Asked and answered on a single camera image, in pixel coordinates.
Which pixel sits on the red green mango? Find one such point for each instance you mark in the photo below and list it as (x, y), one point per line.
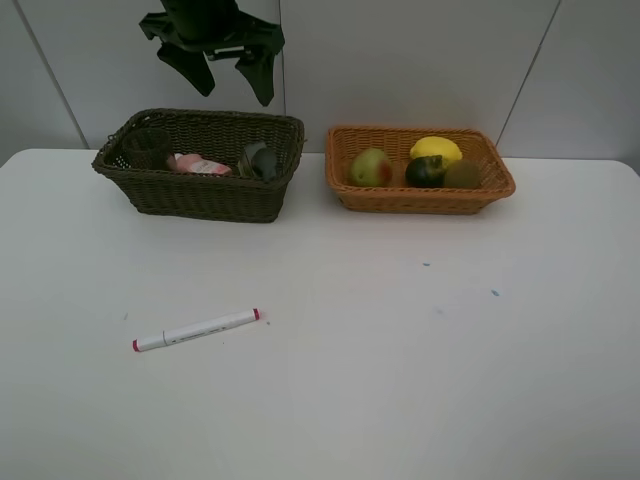
(371, 168)

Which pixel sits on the dark brown wicker basket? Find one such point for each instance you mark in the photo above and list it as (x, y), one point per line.
(216, 135)

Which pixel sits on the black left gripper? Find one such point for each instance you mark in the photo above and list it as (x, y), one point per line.
(192, 31)

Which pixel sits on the dark green pump bottle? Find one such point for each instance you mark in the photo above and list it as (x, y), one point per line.
(258, 161)

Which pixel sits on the brown kiwi fruit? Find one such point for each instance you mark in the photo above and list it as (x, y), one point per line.
(463, 174)

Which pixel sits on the white marker red caps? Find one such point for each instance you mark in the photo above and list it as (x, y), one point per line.
(197, 330)

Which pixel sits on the orange wicker basket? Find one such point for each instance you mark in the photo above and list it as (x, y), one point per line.
(344, 143)

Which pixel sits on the translucent mauve plastic cup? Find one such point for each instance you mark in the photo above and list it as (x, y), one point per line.
(148, 149)

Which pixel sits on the dark purple mangosteen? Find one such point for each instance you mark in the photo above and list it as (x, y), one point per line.
(425, 172)

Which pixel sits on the pink bottle white cap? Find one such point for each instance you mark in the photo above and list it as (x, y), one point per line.
(196, 164)

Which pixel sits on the yellow lemon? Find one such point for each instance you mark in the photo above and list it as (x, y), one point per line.
(431, 146)

